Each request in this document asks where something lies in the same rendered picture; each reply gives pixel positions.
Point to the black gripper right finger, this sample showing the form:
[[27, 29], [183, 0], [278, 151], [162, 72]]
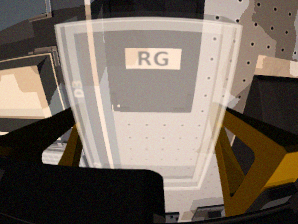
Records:
[[275, 163]]

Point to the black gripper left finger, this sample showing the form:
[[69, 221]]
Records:
[[29, 142]]

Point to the black rectangular pad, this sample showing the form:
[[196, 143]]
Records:
[[189, 6]]

